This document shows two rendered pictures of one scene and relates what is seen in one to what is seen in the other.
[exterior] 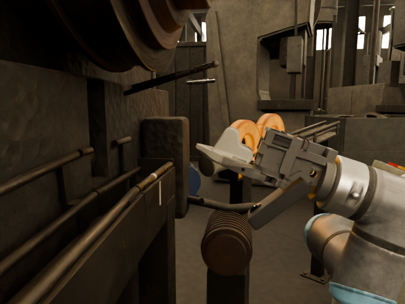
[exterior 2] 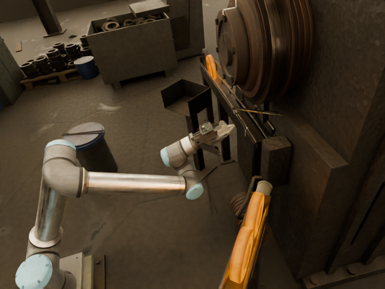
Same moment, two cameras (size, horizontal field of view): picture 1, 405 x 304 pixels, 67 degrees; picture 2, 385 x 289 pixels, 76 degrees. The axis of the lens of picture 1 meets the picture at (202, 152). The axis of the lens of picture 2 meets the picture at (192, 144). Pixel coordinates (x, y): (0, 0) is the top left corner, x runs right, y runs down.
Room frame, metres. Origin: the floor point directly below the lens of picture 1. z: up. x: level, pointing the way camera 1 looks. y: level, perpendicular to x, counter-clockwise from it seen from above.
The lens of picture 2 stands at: (1.38, -0.39, 1.47)
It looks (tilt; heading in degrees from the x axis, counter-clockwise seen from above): 40 degrees down; 168
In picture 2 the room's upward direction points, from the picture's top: 10 degrees counter-clockwise
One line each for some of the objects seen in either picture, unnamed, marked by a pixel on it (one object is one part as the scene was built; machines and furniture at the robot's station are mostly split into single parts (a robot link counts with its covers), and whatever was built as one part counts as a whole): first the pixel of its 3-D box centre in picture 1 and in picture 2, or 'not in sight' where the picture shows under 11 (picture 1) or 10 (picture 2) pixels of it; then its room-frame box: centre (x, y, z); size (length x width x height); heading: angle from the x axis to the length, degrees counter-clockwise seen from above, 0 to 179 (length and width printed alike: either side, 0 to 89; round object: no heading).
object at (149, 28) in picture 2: not in sight; (134, 46); (-2.32, -0.19, 0.39); 1.03 x 0.83 x 0.79; 86
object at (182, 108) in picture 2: not in sight; (192, 132); (-0.05, -0.07, 0.36); 0.26 x 0.20 x 0.72; 27
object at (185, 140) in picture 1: (166, 166); (275, 163); (0.73, 0.09, 0.68); 0.11 x 0.08 x 0.24; 82
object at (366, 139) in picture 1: (368, 155); not in sight; (2.75, -1.50, 0.39); 1.03 x 0.83 x 0.77; 97
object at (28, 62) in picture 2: not in sight; (61, 59); (-3.14, -1.34, 0.22); 1.20 x 0.81 x 0.44; 87
